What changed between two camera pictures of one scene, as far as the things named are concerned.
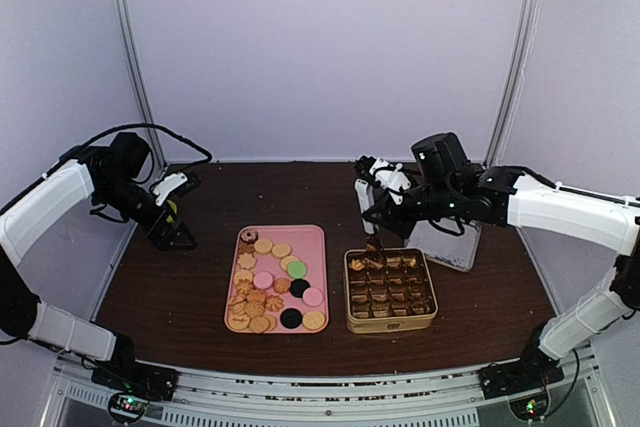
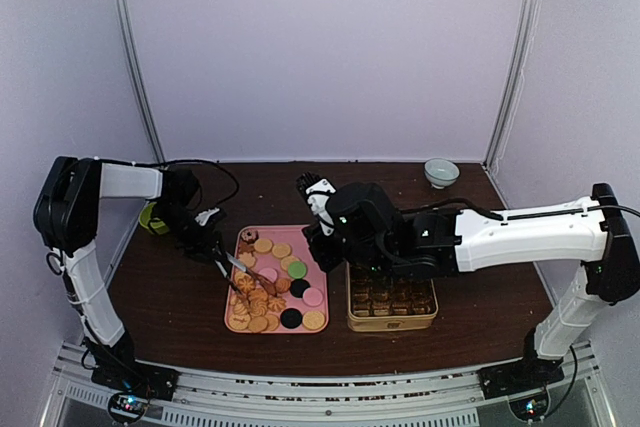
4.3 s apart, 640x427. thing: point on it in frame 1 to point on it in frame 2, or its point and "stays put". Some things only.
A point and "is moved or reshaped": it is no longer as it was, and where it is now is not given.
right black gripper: x=393 y=219 to x=325 y=260
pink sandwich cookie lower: x=312 y=296 stays put
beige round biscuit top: x=263 y=246 stays put
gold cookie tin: x=399 y=295 stays put
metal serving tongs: x=375 y=255 is moved or reshaped
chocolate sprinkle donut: x=249 y=236 stays put
